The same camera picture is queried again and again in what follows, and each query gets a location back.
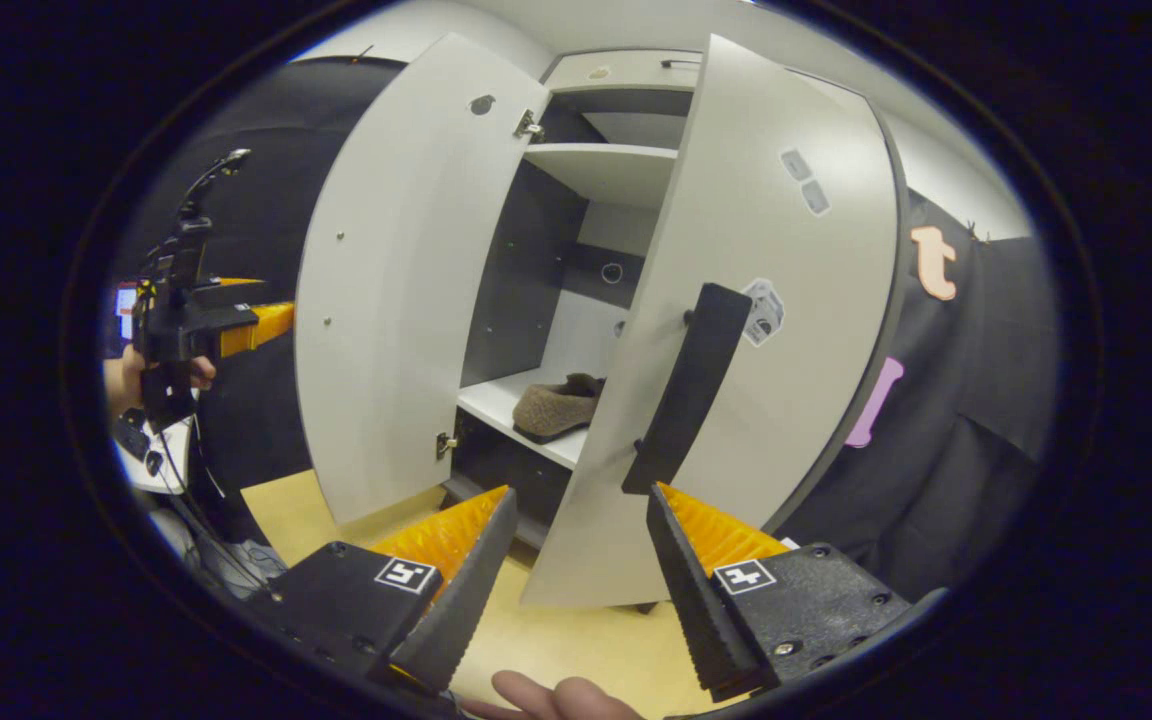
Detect white shoe cabinet door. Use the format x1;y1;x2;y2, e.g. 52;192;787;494
294;32;555;526
521;35;905;609

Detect brown fuzzy shoe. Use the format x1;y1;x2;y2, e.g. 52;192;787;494
513;373;607;444

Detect black cable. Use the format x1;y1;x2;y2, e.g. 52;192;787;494
141;430;287;596

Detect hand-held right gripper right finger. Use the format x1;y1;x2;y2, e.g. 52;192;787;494
646;482;912;703

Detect black door handle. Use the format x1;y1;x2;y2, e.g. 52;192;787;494
621;283;754;496

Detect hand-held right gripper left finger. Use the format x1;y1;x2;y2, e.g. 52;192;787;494
271;485;519;696

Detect white box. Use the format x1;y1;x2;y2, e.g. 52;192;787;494
114;412;199;496

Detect white cabinet drawer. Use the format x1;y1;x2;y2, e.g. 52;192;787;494
543;50;702;93

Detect white shoe cabinet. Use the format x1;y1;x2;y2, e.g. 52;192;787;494
436;48;877;616

